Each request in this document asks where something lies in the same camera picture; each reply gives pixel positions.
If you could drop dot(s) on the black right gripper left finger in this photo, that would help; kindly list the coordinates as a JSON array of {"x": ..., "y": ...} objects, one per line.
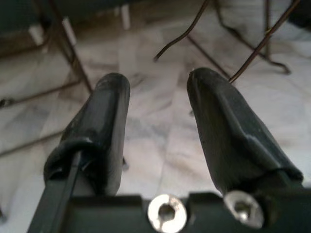
[{"x": 104, "y": 126}]

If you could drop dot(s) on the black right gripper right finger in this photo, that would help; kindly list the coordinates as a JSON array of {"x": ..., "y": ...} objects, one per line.
[{"x": 228, "y": 131}]

